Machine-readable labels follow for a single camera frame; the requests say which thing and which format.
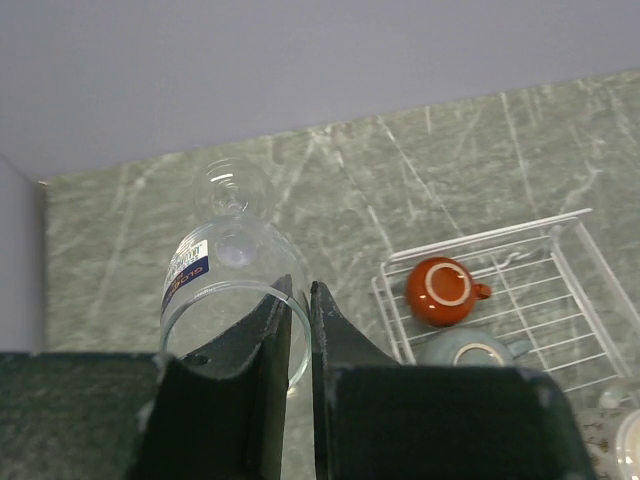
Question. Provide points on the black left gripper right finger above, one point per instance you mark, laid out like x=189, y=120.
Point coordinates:
x=377, y=419

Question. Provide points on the white wire dish rack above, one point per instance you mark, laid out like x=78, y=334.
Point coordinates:
x=551, y=285

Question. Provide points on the orange ceramic mug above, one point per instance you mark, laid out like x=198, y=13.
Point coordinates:
x=441, y=292

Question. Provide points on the floral white ceramic mug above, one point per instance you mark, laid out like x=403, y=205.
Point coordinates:
x=611, y=432

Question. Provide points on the pale blue ceramic mug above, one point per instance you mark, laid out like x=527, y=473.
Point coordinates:
x=461, y=347

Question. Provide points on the clear wine glass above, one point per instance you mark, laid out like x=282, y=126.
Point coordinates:
x=232, y=261

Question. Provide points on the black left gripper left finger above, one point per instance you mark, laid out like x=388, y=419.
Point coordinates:
x=216, y=413

